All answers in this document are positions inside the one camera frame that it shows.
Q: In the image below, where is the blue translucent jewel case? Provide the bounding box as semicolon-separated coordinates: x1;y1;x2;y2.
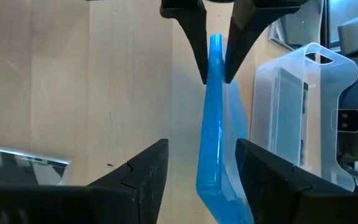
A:
196;33;254;224

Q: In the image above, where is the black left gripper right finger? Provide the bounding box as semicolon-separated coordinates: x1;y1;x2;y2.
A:
235;138;358;224

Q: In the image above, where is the black clear-lid jewel case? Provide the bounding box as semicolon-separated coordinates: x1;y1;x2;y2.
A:
272;67;310;167
267;0;324;52
0;142;72;187

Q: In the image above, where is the black aluminium table frame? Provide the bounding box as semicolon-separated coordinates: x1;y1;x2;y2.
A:
321;0;331;49

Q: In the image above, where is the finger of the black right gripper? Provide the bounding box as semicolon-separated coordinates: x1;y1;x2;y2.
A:
224;0;310;85
159;0;209;85

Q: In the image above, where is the clear plastic bin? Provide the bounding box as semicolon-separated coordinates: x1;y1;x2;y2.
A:
249;42;358;192

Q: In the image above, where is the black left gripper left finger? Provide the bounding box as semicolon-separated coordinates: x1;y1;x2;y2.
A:
0;139;170;224

